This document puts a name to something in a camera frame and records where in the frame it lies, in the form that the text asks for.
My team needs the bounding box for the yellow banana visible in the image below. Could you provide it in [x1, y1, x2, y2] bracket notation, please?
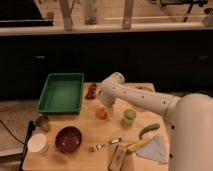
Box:
[127, 139, 150, 152]

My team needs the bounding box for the green cup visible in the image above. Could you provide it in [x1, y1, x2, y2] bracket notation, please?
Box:
[123, 109, 137, 125]

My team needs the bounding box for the green cucumber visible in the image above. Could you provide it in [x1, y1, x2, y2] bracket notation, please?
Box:
[138, 123, 160, 140]

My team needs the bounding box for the silver fork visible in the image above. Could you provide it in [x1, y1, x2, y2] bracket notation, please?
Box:
[88, 138, 122, 153]

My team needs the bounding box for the white cup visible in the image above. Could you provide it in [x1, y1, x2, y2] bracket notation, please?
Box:
[27, 133, 48, 154]

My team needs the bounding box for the small metal cup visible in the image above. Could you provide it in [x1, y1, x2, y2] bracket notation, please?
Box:
[36, 116, 51, 132]

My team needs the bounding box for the orange-red apple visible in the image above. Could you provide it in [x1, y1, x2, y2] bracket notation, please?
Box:
[95, 107, 107, 119]

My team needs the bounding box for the purple bowl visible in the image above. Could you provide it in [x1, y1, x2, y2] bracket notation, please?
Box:
[55, 126, 82, 154]

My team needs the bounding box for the orange bowl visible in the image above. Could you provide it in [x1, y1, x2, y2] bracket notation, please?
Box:
[134, 86, 154, 92]

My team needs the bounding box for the dark grape bunch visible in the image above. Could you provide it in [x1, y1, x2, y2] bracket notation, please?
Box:
[85, 83, 97, 100]

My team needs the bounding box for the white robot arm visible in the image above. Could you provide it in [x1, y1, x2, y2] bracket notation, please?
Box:
[100, 72, 213, 171]

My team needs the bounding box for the wooden block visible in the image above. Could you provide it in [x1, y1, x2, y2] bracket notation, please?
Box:
[108, 145, 127, 171]

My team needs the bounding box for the green plastic tray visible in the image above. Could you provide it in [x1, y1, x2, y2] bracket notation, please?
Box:
[37, 73, 84, 115]

